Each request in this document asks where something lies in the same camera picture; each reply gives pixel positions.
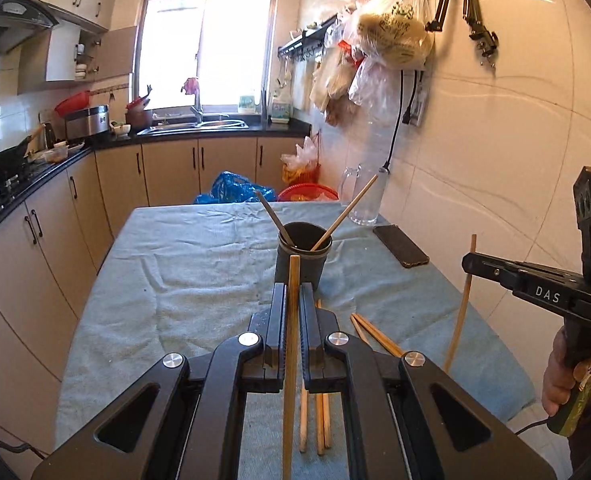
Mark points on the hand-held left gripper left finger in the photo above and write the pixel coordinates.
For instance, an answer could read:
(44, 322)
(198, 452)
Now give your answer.
(278, 320)

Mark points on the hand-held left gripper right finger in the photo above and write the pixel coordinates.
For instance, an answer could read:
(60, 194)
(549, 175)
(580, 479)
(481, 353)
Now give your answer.
(308, 320)

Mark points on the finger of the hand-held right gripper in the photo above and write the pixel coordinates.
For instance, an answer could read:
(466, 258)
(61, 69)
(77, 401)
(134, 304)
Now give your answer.
(490, 270)

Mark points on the wooden chopstick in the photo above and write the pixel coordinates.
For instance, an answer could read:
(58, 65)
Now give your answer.
(359, 327)
(303, 420)
(327, 420)
(458, 325)
(291, 360)
(380, 336)
(319, 425)
(348, 210)

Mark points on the dark grey utensil holder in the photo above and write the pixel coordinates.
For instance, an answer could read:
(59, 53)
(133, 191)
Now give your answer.
(314, 270)

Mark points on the grey chopstick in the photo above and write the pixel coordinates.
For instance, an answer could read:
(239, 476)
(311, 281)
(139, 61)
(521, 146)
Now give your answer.
(271, 217)

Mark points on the person's right hand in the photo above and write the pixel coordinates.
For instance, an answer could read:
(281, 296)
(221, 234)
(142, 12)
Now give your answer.
(553, 375)

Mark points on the black smartphone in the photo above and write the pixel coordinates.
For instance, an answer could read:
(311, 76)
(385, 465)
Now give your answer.
(400, 246)

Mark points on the blue-green table cloth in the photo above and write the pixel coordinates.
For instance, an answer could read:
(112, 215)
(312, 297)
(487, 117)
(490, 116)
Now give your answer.
(175, 270)

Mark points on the clear glass pitcher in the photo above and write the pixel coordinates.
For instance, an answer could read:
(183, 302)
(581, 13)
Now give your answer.
(368, 207)

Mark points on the red plastic basket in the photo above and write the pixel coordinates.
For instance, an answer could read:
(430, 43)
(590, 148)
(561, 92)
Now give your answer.
(305, 192)

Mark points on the blue plastic bag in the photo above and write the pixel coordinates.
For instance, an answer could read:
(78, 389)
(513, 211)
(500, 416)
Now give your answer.
(230, 187)

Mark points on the orange and white plastic bag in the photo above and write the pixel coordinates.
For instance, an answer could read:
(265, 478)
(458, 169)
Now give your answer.
(300, 162)

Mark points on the white power strip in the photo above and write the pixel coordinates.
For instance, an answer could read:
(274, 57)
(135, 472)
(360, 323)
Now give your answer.
(419, 100)

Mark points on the beige base cabinets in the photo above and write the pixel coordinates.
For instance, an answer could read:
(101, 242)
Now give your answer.
(170, 170)

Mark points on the black countertop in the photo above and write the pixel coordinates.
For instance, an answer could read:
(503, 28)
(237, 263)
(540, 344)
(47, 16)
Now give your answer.
(185, 136)

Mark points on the stainless steel sink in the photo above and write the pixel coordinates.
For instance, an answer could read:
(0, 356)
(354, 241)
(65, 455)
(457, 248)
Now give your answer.
(195, 126)

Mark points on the white detergent bottle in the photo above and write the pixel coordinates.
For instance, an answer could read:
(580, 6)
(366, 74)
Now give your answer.
(281, 109)

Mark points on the metal faucet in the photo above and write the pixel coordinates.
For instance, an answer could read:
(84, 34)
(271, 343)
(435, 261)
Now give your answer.
(196, 107)

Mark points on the cluster of hanging plastic bags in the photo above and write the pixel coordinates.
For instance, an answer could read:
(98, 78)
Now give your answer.
(335, 80)

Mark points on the dark cooking pot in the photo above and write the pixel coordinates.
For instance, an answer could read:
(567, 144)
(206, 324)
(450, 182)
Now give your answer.
(138, 117)

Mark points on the pink cloth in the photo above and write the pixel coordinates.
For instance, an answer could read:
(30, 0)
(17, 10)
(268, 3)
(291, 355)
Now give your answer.
(191, 85)

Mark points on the large white plastic bag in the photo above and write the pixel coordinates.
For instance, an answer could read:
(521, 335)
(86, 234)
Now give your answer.
(393, 30)

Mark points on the stainless steel cooker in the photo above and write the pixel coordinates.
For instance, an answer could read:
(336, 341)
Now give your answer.
(86, 122)

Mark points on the kitchen window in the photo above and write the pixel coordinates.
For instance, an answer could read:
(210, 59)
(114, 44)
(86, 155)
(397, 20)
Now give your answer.
(200, 45)

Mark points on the red plastic basin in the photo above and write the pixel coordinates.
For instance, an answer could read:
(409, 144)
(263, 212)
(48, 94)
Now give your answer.
(73, 102)

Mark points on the black wok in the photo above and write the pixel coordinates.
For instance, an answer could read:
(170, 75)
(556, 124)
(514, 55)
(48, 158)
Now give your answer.
(3, 160)

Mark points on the range hood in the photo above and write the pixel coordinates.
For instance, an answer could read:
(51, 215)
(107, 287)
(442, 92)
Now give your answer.
(10, 22)

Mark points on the black wall shelf rack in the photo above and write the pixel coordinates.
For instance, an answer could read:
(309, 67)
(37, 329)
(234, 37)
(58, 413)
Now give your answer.
(305, 37)

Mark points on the open wall cabinet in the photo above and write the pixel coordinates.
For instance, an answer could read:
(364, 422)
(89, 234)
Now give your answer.
(110, 52)

